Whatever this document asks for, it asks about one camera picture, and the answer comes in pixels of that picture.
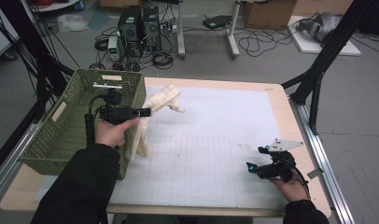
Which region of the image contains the grey rounded device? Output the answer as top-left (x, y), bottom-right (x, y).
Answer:
top-left (296, 11), bottom-right (343, 43)

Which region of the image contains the large black computer tower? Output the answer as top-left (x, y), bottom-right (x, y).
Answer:
top-left (117, 5), bottom-right (144, 58)

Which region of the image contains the white power supply unit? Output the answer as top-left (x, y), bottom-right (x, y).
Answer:
top-left (107, 35), bottom-right (121, 62)

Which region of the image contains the person's right hand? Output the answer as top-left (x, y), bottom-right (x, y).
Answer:
top-left (268, 177), bottom-right (310, 203)

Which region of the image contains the clear plastic bag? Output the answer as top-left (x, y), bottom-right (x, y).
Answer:
top-left (56, 13), bottom-right (90, 34)

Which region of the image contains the coiled black cable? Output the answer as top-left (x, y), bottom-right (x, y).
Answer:
top-left (151, 50), bottom-right (175, 70)

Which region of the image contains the left hand-held gripper cable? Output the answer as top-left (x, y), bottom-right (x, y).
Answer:
top-left (84, 92), bottom-right (116, 147)

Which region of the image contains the green woven basket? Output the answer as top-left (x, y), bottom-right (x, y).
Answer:
top-left (19, 68), bottom-right (147, 181)

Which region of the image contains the brown cardboard box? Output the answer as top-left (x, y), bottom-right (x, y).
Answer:
top-left (243, 0), bottom-right (298, 30)

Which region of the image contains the white floor board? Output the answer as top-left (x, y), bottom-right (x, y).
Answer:
top-left (288, 15), bottom-right (362, 57)

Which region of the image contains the cream cloth with egg print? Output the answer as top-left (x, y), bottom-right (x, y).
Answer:
top-left (124, 84), bottom-right (186, 162)

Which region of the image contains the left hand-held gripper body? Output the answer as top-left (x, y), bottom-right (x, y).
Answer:
top-left (92, 82), bottom-right (139, 126)

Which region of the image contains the white desk leg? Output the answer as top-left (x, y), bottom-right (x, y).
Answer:
top-left (176, 0), bottom-right (187, 60)
top-left (227, 0), bottom-right (242, 60)

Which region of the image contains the hand-held gripper cable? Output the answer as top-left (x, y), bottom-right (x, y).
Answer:
top-left (84, 92), bottom-right (116, 147)
top-left (284, 159), bottom-right (312, 200)

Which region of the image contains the right hand-held gripper cable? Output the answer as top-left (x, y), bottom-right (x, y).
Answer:
top-left (284, 159), bottom-right (312, 200)

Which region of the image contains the black floor cable tangle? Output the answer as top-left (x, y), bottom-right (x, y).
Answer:
top-left (238, 18), bottom-right (299, 58)

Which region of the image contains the aluminium rail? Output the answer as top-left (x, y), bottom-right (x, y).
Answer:
top-left (288, 99), bottom-right (355, 224)
top-left (0, 120), bottom-right (44, 203)

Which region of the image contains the white grid mat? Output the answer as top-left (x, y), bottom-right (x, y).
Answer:
top-left (35, 84), bottom-right (288, 210)

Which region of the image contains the grey metal bracket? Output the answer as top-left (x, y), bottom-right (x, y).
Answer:
top-left (306, 167), bottom-right (325, 180)

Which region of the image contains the black metal stand with cables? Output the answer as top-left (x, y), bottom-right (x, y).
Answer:
top-left (0, 0), bottom-right (75, 123)

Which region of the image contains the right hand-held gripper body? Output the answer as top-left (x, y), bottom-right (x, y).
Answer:
top-left (257, 138), bottom-right (305, 183)

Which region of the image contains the slim black computer tower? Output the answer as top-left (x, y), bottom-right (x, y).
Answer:
top-left (142, 6), bottom-right (162, 52)

